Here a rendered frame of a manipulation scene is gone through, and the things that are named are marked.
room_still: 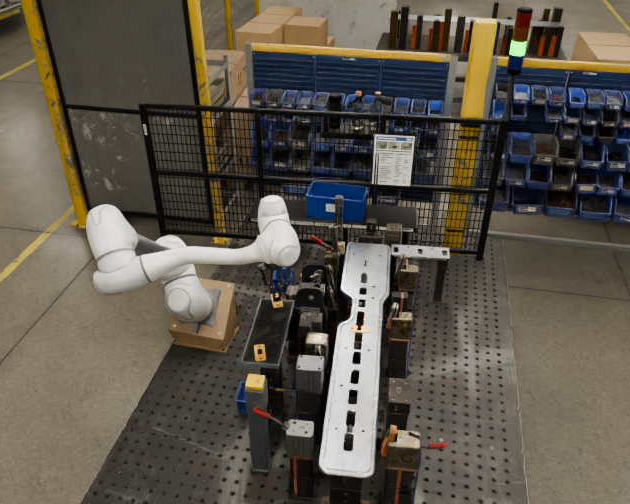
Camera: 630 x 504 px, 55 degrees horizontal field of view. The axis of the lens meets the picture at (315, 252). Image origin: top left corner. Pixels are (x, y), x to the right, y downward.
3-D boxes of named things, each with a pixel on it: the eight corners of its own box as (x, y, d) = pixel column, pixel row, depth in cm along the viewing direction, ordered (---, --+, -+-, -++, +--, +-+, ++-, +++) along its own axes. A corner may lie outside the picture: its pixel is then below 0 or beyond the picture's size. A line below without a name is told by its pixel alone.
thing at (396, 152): (411, 188, 328) (417, 134, 311) (369, 185, 330) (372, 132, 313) (411, 186, 330) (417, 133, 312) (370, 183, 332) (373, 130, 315)
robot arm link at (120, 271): (145, 279, 205) (133, 243, 208) (93, 299, 203) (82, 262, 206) (155, 286, 218) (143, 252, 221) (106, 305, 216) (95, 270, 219)
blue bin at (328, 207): (362, 223, 320) (363, 201, 313) (305, 216, 326) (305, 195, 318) (366, 207, 334) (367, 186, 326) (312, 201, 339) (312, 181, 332)
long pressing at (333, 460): (382, 480, 197) (382, 477, 196) (313, 473, 199) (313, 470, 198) (391, 245, 310) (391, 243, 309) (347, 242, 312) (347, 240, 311)
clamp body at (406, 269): (415, 331, 300) (422, 274, 280) (391, 329, 301) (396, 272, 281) (415, 319, 307) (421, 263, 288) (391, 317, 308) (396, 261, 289)
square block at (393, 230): (396, 287, 328) (402, 231, 308) (381, 286, 329) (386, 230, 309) (396, 278, 335) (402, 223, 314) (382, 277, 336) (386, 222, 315)
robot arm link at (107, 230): (171, 291, 282) (156, 248, 287) (202, 277, 281) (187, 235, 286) (85, 265, 207) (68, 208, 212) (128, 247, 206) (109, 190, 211)
